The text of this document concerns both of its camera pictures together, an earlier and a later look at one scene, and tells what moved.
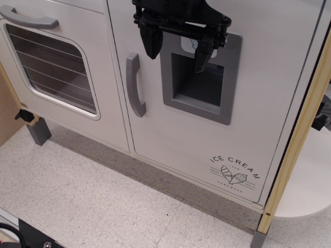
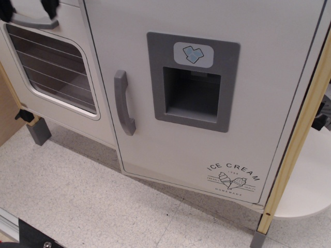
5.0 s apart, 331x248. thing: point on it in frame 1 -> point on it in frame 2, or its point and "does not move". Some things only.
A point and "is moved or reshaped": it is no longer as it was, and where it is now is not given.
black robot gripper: (191, 18) -> (6, 10)
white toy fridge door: (279, 40) is moved or reshaped
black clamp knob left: (25, 114) does not move
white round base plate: (308, 190) does not move
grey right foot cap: (258, 239) does not move
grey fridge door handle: (133, 62) -> (122, 102)
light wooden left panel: (10, 107) does not move
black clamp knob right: (320, 120) does not move
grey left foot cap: (40, 132) does not move
